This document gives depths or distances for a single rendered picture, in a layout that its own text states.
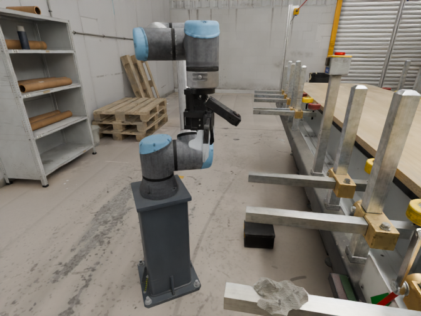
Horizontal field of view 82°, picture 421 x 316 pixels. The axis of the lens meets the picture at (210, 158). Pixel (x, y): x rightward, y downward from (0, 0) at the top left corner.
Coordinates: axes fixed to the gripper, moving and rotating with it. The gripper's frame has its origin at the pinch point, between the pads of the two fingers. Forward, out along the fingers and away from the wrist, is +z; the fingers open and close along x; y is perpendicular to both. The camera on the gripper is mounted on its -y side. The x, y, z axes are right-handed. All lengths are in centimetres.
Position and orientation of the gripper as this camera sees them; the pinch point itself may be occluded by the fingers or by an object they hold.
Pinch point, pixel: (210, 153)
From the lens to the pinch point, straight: 76.8
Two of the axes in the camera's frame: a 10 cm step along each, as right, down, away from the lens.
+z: 0.0, 9.2, 4.0
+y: -9.9, -0.6, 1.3
